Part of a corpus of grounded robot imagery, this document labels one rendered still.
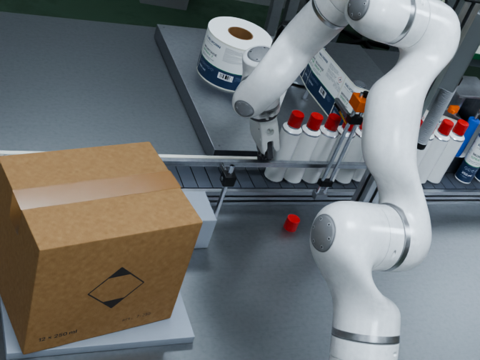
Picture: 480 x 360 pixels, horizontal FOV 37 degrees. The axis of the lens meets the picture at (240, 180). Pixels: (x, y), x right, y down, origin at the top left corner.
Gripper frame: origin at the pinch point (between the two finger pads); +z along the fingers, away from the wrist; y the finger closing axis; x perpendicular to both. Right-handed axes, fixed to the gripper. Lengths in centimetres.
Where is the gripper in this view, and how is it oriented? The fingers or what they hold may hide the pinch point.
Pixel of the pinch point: (264, 158)
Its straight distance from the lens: 180.6
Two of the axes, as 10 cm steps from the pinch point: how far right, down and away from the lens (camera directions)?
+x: -9.5, 2.5, -1.9
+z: 0.5, 7.2, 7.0
